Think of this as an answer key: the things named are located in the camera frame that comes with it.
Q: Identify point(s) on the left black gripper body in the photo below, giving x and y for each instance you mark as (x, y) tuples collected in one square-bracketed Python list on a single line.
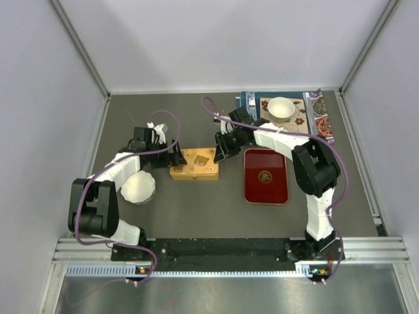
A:
[(160, 159)]

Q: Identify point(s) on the aluminium frame post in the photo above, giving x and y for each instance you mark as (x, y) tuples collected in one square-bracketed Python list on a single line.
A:
[(384, 18), (79, 46)]

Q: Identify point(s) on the silver tin lid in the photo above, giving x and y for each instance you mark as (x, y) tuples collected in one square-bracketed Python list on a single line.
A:
[(199, 160)]

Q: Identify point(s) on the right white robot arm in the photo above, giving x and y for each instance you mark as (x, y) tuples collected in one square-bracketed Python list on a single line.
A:
[(315, 166)]

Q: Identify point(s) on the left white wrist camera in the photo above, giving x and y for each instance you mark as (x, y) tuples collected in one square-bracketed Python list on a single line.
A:
[(158, 132)]

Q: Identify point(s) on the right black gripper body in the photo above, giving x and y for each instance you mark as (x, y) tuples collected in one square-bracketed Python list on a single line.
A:
[(237, 137)]

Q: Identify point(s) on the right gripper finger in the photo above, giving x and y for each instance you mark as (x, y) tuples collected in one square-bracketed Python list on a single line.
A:
[(220, 152), (232, 148)]

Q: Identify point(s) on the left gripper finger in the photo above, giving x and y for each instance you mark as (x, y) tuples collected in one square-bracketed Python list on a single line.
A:
[(179, 158), (172, 156)]

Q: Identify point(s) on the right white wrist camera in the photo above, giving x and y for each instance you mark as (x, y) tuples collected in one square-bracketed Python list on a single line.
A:
[(225, 125)]

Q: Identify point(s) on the silver fork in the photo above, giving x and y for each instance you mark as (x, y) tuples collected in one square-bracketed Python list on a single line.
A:
[(252, 104)]

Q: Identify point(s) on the white bowl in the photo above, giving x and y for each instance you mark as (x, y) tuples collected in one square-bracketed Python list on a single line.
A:
[(281, 107)]

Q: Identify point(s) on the patterned colourful cloth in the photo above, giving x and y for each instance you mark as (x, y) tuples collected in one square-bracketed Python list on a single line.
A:
[(318, 118)]

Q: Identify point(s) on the blue cloth napkin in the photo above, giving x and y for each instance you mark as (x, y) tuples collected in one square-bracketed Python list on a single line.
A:
[(242, 100)]

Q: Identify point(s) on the right aluminium frame post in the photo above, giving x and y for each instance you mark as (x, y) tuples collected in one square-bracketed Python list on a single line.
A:
[(384, 18)]

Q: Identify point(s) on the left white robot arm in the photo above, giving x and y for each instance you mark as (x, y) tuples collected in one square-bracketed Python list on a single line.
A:
[(93, 206)]

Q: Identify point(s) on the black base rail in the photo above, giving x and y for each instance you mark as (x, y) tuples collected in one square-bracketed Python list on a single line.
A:
[(237, 254)]

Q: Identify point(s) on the white scalloped dish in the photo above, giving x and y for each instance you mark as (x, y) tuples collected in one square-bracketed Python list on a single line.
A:
[(139, 188)]

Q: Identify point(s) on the left aluminium frame post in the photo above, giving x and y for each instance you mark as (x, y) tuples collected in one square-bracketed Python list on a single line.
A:
[(79, 46)]

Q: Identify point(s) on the red lacquer tray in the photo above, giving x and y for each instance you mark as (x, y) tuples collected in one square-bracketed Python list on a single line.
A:
[(265, 177)]

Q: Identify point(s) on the gold cookie tin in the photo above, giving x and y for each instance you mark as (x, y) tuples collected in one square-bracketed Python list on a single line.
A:
[(178, 176)]

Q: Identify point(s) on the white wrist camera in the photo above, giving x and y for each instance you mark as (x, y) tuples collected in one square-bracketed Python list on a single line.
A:
[(158, 132), (225, 125)]

